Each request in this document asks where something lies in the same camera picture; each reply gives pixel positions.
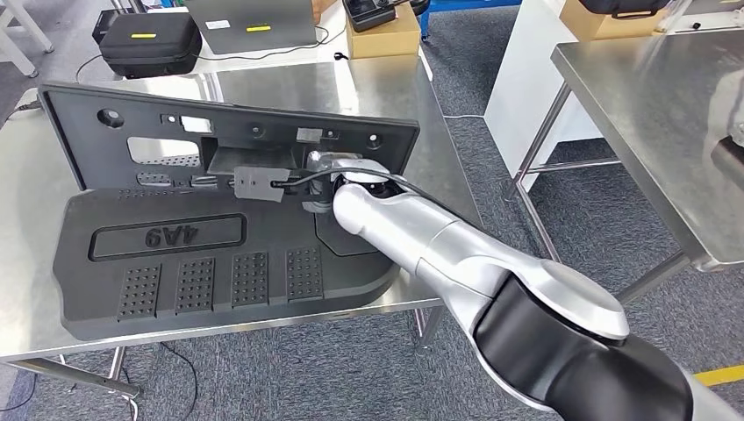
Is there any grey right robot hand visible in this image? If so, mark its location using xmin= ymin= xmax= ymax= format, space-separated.
xmin=302 ymin=149 xmax=376 ymax=215

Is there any black plastic panel part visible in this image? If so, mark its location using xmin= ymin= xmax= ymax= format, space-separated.
xmin=37 ymin=81 xmax=421 ymax=202

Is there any stainless steel workbench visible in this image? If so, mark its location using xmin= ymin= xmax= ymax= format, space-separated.
xmin=503 ymin=29 xmax=744 ymax=304
xmin=0 ymin=54 xmax=483 ymax=402

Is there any cardboard box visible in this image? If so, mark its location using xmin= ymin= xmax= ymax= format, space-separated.
xmin=559 ymin=0 xmax=669 ymax=43
xmin=346 ymin=4 xmax=422 ymax=61

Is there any black device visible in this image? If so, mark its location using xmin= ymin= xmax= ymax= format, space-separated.
xmin=341 ymin=0 xmax=400 ymax=33

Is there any grey laptop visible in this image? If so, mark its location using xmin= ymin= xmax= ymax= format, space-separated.
xmin=184 ymin=0 xmax=318 ymax=56

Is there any black engine cover panel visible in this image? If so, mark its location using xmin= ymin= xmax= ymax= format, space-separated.
xmin=52 ymin=185 xmax=404 ymax=343

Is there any black carry case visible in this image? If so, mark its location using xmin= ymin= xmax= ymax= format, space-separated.
xmin=98 ymin=11 xmax=204 ymax=80

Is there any white side panel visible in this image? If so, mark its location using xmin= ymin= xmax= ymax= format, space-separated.
xmin=483 ymin=0 xmax=605 ymax=193

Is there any black box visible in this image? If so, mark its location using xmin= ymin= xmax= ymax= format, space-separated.
xmin=91 ymin=8 xmax=118 ymax=46

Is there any black bag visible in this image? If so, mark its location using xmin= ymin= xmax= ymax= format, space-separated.
xmin=578 ymin=0 xmax=674 ymax=20

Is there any yellow floor tape square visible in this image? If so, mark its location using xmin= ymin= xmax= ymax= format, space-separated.
xmin=694 ymin=364 xmax=744 ymax=389

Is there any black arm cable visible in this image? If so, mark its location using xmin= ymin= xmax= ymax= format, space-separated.
xmin=271 ymin=167 xmax=448 ymax=211

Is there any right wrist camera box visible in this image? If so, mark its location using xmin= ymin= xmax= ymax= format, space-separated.
xmin=233 ymin=166 xmax=292 ymax=203

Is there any black laptop cable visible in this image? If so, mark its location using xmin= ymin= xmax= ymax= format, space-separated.
xmin=191 ymin=25 xmax=350 ymax=63

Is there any blue metal frame leg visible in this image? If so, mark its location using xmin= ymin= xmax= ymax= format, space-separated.
xmin=418 ymin=0 xmax=523 ymax=42

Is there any black floor cable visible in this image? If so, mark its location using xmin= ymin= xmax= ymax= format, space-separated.
xmin=159 ymin=342 xmax=199 ymax=421

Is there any white table frame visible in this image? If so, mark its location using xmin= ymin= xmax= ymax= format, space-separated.
xmin=0 ymin=0 xmax=55 ymax=79

